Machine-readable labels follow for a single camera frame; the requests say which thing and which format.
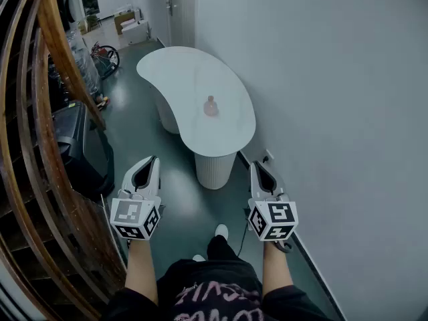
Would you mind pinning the person's right forearm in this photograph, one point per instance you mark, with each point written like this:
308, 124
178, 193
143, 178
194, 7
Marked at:
277, 269

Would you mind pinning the brown cardboard box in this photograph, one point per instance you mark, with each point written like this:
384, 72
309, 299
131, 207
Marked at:
122, 22

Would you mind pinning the black trousers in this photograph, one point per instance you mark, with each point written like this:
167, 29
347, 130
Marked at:
219, 247

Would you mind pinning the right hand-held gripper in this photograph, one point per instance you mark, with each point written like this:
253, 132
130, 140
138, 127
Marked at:
282, 214

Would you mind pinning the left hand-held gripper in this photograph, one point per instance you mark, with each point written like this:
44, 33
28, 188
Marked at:
128, 212

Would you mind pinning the white kidney-shaped table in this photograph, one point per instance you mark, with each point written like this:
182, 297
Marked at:
187, 75

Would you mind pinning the white box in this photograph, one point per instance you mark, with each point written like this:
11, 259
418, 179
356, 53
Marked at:
135, 32

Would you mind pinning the person's white right shoe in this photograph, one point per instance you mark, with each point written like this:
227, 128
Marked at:
221, 231

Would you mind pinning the grey door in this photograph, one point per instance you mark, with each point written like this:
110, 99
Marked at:
182, 12

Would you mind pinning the plastic-wrapped stack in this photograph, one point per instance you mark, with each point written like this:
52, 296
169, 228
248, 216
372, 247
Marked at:
82, 62

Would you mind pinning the black machine case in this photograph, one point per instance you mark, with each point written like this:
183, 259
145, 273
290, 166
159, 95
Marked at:
80, 145

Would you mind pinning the person's white shoe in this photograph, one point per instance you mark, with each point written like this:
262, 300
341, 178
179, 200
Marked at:
199, 257
221, 231

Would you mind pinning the black shirt with pink print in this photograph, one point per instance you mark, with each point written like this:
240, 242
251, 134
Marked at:
217, 296

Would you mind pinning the person's left forearm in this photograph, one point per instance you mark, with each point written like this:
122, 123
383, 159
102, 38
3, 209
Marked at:
140, 269

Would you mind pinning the small tools on floor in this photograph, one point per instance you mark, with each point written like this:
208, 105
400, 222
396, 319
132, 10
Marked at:
102, 102

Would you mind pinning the person's white left shoe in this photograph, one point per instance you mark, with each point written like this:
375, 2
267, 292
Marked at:
199, 257

